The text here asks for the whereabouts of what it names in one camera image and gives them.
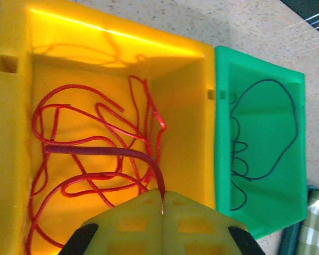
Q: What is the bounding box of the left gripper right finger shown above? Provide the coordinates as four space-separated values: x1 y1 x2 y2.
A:
162 190 267 255

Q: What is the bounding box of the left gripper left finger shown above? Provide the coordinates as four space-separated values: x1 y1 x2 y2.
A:
58 189 164 255

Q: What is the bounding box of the thin red cable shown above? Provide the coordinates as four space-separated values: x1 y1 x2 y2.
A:
44 144 167 215
26 75 167 255

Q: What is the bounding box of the thin black cable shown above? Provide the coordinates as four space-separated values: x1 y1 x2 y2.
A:
228 79 299 213

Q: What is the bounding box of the green checkered cloth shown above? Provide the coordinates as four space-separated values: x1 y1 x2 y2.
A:
278 184 319 255

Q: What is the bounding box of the green white checked cloth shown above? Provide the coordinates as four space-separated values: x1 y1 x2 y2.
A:
295 190 319 255

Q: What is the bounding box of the yellow plastic bin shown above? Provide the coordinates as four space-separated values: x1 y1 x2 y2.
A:
0 0 216 255

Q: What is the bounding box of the green plastic bin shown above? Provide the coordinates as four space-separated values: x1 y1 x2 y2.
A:
214 45 309 239

